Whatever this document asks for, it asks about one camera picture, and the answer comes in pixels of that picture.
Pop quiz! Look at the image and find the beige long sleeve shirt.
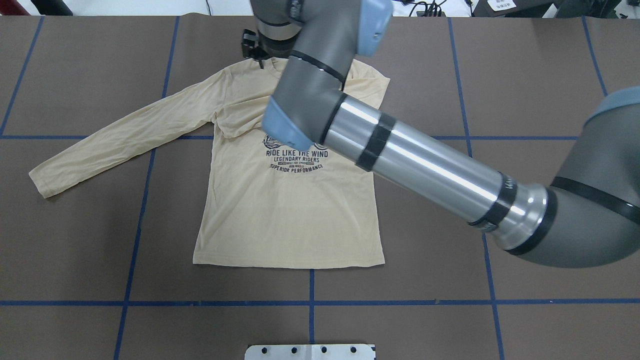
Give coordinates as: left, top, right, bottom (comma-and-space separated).
29, 58, 386, 269

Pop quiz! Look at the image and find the white metal base plate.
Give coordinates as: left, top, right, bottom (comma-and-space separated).
244, 343, 377, 360

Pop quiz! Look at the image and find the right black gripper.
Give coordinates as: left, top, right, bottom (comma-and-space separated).
241, 29, 266, 62

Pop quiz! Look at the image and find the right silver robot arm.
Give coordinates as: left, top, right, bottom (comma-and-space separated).
250, 0, 640, 269

